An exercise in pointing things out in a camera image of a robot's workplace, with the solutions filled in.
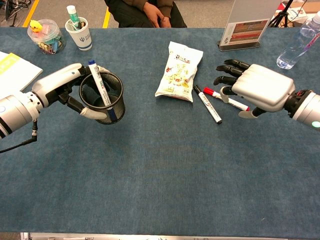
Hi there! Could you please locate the white printed cardboard box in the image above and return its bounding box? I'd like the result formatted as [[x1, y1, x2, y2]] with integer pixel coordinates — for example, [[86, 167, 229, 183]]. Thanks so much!
[[287, 6, 309, 23]]

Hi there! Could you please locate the clear jar of binder clips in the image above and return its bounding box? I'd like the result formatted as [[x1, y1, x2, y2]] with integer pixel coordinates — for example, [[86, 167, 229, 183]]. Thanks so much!
[[26, 18, 67, 56]]

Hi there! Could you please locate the seated person in dark clothes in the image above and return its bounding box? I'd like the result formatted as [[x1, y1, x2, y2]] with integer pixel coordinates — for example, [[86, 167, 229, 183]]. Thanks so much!
[[104, 0, 188, 28]]

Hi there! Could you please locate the black capped white marker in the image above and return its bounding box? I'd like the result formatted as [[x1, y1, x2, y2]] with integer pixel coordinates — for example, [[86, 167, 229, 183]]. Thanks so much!
[[193, 84, 223, 125]]

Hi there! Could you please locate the white green glue stick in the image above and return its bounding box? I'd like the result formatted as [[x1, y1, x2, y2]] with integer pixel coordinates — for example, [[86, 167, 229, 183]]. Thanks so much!
[[66, 5, 81, 28]]

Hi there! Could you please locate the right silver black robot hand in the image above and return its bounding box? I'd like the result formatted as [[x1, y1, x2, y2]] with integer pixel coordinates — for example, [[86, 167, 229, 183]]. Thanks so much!
[[213, 59, 296, 119]]

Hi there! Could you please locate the yellow rubber duck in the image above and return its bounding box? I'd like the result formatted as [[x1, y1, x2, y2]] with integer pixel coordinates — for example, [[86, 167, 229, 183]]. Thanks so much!
[[29, 19, 42, 33]]

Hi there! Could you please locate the white yellow-green notebook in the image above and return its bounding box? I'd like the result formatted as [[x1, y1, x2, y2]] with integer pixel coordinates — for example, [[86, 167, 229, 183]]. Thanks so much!
[[0, 51, 44, 100]]

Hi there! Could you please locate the clear plastic water bottle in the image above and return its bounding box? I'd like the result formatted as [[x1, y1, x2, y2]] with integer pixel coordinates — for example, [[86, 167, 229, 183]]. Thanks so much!
[[276, 11, 320, 70]]

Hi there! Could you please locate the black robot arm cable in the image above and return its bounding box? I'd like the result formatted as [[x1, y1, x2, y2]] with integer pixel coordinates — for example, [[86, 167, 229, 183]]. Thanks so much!
[[0, 119, 38, 154]]

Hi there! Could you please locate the white paper cup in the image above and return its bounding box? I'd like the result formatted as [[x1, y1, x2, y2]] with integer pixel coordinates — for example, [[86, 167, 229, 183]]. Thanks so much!
[[64, 17, 93, 52]]

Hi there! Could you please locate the black round pen cup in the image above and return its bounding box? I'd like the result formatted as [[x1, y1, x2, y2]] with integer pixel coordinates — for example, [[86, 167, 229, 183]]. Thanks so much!
[[78, 71, 126, 125]]

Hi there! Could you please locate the black tripod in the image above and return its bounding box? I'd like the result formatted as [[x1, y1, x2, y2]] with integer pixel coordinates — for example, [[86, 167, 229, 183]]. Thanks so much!
[[267, 0, 296, 28]]

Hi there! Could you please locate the blue capped white marker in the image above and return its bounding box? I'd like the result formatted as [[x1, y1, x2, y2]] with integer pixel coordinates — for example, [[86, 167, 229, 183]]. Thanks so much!
[[87, 59, 117, 120]]

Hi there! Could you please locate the aluminium table edge rail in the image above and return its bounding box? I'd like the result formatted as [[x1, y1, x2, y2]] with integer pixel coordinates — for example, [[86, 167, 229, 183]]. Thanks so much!
[[19, 232, 288, 240]]

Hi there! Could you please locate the white peanut snack bag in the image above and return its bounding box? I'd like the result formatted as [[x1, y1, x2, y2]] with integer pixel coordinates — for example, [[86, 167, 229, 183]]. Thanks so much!
[[154, 41, 204, 103]]

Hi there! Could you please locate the red capped white marker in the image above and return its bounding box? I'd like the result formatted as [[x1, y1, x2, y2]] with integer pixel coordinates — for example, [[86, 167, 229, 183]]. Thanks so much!
[[202, 86, 251, 112]]

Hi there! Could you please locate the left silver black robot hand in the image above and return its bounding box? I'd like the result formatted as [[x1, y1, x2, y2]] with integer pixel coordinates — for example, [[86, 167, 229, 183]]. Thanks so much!
[[31, 62, 108, 120]]

